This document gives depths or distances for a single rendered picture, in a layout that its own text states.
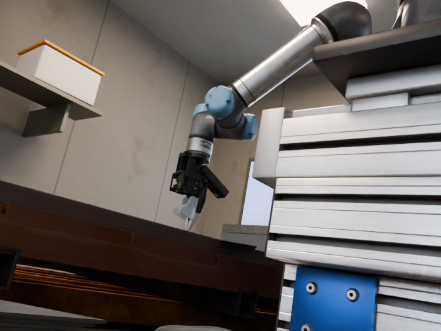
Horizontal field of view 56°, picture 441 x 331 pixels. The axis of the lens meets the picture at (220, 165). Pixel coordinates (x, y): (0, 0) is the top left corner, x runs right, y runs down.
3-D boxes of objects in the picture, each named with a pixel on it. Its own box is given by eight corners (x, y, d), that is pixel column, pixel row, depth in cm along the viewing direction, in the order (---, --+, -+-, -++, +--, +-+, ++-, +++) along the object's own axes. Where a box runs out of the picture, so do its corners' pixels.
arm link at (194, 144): (205, 148, 127) (219, 143, 120) (201, 162, 125) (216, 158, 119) (183, 140, 123) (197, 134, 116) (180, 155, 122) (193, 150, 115)
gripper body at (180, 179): (168, 193, 118) (176, 152, 121) (193, 200, 122) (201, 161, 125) (180, 190, 112) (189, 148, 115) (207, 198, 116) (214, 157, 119)
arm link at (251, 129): (247, 131, 110) (208, 128, 114) (256, 145, 120) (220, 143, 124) (251, 103, 112) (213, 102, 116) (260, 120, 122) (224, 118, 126)
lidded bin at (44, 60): (65, 113, 342) (75, 82, 349) (97, 108, 315) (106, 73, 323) (4, 85, 304) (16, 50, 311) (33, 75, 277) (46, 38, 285)
